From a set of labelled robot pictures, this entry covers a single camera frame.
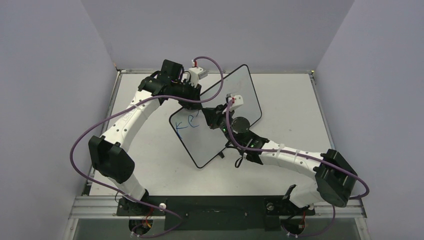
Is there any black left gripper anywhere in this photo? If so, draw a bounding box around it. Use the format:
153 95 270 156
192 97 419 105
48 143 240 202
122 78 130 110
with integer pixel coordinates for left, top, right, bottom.
171 79 202 111

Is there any black framed whiteboard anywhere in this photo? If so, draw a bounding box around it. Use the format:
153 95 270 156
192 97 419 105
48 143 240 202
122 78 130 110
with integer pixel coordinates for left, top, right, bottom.
169 64 262 169

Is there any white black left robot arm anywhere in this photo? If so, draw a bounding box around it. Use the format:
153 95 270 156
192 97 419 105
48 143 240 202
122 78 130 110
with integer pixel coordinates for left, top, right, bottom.
88 59 208 215

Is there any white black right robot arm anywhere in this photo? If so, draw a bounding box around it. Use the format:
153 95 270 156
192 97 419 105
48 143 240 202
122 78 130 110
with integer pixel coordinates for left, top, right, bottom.
201 105 358 214

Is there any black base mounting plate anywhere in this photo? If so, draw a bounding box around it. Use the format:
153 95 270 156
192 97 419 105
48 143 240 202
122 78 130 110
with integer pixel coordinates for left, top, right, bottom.
116 195 315 231

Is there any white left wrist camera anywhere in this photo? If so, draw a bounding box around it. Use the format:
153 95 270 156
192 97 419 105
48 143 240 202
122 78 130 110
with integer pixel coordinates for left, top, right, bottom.
187 60 208 87

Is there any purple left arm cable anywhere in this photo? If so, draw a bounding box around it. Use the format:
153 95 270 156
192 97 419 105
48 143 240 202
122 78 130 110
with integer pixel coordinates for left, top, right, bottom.
69 55 225 239

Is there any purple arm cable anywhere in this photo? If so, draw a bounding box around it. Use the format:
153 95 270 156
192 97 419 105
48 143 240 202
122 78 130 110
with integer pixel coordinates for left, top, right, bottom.
225 99 371 239
69 55 225 239

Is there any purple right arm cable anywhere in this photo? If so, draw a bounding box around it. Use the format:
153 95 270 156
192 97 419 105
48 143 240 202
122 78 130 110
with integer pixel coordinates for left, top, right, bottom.
225 99 371 239

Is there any aluminium front frame rail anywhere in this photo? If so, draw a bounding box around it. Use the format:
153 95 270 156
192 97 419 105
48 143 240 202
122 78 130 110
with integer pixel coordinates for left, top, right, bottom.
69 196 146 220

